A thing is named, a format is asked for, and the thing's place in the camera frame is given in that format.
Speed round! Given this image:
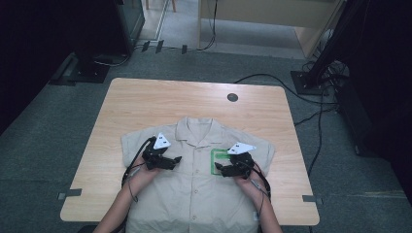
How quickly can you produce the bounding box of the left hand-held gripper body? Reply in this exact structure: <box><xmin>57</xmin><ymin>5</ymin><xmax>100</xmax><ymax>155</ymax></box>
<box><xmin>141</xmin><ymin>132</ymin><xmax>178</xmax><ymax>171</ymax></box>

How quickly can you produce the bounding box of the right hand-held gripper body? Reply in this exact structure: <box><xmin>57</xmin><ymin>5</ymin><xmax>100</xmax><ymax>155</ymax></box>
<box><xmin>223</xmin><ymin>142</ymin><xmax>257</xmax><ymax>180</ymax></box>

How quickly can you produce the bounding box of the beige short-sleeved shirt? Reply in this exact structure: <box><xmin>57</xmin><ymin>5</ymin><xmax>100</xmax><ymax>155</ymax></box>
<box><xmin>120</xmin><ymin>116</ymin><xmax>276</xmax><ymax>233</ymax></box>

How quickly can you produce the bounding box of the person's left hand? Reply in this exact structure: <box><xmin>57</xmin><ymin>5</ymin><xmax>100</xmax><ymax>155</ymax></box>
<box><xmin>124</xmin><ymin>156</ymin><xmax>160</xmax><ymax>196</ymax></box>

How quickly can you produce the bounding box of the person's right hand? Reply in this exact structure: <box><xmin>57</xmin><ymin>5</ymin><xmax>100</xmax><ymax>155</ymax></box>
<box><xmin>233</xmin><ymin>164</ymin><xmax>270</xmax><ymax>202</ymax></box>

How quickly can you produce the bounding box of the grey tape piece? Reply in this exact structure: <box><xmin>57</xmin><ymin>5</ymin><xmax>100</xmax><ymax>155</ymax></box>
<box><xmin>57</xmin><ymin>188</ymin><xmax>83</xmax><ymax>201</ymax></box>
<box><xmin>301</xmin><ymin>194</ymin><xmax>324</xmax><ymax>206</ymax></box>

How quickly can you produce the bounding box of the black metal stand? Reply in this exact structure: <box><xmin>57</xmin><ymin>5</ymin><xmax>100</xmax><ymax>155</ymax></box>
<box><xmin>290</xmin><ymin>0</ymin><xmax>370</xmax><ymax>96</ymax></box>

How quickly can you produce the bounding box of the dark equipment box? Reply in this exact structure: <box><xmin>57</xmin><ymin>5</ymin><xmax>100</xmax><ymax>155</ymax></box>
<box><xmin>334</xmin><ymin>81</ymin><xmax>390</xmax><ymax>159</ymax></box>

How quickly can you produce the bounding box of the black monitor on stand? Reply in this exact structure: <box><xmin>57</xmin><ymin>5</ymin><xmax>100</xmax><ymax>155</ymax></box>
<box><xmin>48</xmin><ymin>0</ymin><xmax>146</xmax><ymax>86</ymax></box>

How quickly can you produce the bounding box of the light wooden cabinet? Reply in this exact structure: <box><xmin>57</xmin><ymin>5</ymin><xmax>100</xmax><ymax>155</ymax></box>
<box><xmin>197</xmin><ymin>0</ymin><xmax>344</xmax><ymax>59</ymax></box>

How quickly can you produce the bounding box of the dark curtain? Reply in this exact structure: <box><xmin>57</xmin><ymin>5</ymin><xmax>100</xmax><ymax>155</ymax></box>
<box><xmin>346</xmin><ymin>0</ymin><xmax>412</xmax><ymax>205</ymax></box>
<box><xmin>0</xmin><ymin>0</ymin><xmax>79</xmax><ymax>135</ymax></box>

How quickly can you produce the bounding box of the thick black left gripper cable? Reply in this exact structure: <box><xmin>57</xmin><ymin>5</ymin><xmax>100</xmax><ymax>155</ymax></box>
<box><xmin>110</xmin><ymin>136</ymin><xmax>157</xmax><ymax>233</ymax></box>

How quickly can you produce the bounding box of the thin left gripper wire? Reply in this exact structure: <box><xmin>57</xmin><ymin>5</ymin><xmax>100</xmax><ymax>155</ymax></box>
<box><xmin>125</xmin><ymin>163</ymin><xmax>144</xmax><ymax>204</ymax></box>

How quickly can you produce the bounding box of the thin gripper wire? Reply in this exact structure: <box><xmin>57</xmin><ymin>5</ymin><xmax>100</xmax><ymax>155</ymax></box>
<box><xmin>251</xmin><ymin>179</ymin><xmax>265</xmax><ymax>221</ymax></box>
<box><xmin>125</xmin><ymin>163</ymin><xmax>144</xmax><ymax>204</ymax></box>

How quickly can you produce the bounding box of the thin right gripper wire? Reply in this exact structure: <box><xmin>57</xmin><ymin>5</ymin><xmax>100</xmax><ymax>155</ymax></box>
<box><xmin>251</xmin><ymin>179</ymin><xmax>265</xmax><ymax>221</ymax></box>

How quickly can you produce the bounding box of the short black floor cable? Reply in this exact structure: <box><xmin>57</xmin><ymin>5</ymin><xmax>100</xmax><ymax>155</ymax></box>
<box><xmin>293</xmin><ymin>106</ymin><xmax>338</xmax><ymax>127</ymax></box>

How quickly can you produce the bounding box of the thin black floor cable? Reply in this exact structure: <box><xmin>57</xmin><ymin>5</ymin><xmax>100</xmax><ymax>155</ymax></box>
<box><xmin>306</xmin><ymin>90</ymin><xmax>325</xmax><ymax>178</ymax></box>

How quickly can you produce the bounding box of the long black floor cable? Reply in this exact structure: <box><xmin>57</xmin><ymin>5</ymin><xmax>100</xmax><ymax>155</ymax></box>
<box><xmin>233</xmin><ymin>73</ymin><xmax>338</xmax><ymax>106</ymax></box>

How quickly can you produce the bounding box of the monitor floor cable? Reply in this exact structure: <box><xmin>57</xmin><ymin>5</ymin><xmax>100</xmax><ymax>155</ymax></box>
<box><xmin>93</xmin><ymin>45</ymin><xmax>144</xmax><ymax>68</ymax></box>

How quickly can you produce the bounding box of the tangle of black cables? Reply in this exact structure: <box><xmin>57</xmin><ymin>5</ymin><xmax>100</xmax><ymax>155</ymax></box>
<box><xmin>302</xmin><ymin>59</ymin><xmax>351</xmax><ymax>85</ymax></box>

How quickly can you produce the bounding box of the black hanging cable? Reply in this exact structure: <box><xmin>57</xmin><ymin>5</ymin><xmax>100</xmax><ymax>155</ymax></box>
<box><xmin>197</xmin><ymin>0</ymin><xmax>218</xmax><ymax>51</ymax></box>

